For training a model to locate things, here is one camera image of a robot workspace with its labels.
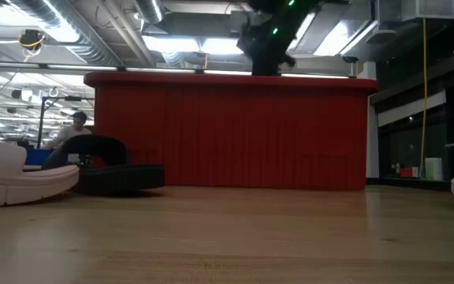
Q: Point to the red plastic bin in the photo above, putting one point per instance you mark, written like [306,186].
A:
[231,134]

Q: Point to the light green container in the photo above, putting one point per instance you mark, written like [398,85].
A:
[434,169]

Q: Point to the small red box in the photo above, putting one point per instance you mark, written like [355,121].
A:
[406,172]

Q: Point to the black ceiling camera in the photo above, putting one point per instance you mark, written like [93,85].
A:
[350,59]

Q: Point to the person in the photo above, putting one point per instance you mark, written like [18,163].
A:
[73,130]

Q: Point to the silver spiral air duct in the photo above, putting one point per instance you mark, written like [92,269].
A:
[89,43]
[148,10]

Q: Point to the black slide sandal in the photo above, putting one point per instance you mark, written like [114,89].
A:
[120,179]

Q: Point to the blue panel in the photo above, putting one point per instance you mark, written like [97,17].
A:
[36,156]

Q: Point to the black metal stand frame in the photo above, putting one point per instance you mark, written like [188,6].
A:
[41,118]

